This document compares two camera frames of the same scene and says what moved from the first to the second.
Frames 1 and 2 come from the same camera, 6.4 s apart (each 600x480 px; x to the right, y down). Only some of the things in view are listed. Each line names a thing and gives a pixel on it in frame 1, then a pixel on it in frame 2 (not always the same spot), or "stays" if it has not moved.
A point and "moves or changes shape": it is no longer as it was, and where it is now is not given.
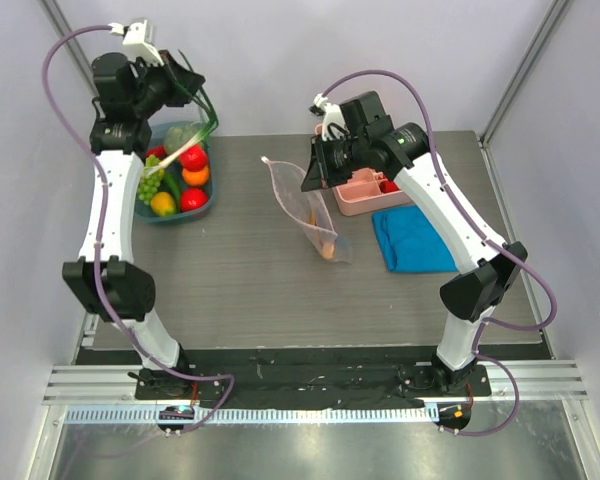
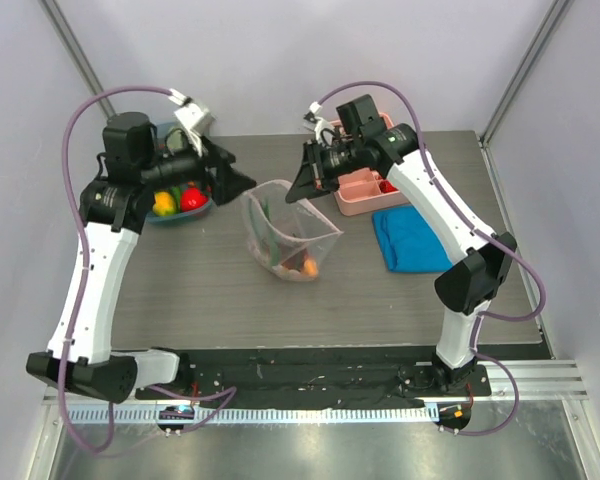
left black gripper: [184, 83] to [228, 182]
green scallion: [213, 124] to [273, 242]
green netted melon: [177, 136] stays
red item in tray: [387, 186] stays
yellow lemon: [162, 203] stays
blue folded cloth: [409, 242] stays
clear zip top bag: [307, 208] moves or changes shape
